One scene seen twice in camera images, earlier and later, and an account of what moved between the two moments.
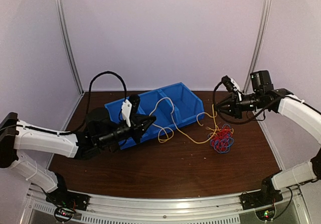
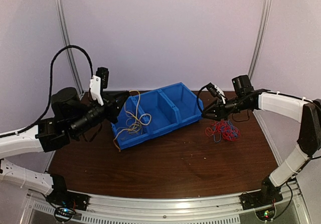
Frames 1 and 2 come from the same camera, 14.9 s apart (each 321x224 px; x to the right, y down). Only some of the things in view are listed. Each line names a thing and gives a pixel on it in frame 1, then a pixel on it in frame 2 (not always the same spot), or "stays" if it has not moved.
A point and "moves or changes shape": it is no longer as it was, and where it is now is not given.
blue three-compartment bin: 172,106 stays
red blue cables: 222,141 moves or changes shape
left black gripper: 139,128 -> 113,106
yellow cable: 174,122 moves or changes shape
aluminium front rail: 35,208 stays
